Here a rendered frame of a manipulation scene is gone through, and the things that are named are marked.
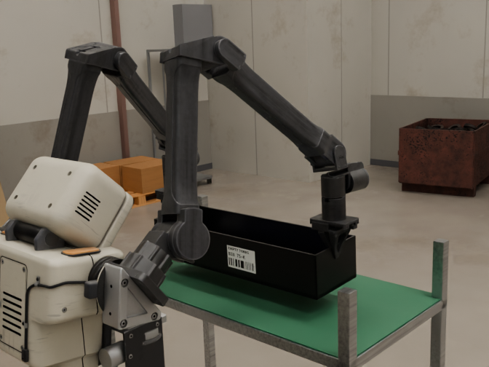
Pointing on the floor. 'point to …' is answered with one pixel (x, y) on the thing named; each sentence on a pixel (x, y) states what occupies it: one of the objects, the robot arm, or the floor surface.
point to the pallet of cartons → (136, 177)
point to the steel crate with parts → (444, 156)
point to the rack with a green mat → (313, 312)
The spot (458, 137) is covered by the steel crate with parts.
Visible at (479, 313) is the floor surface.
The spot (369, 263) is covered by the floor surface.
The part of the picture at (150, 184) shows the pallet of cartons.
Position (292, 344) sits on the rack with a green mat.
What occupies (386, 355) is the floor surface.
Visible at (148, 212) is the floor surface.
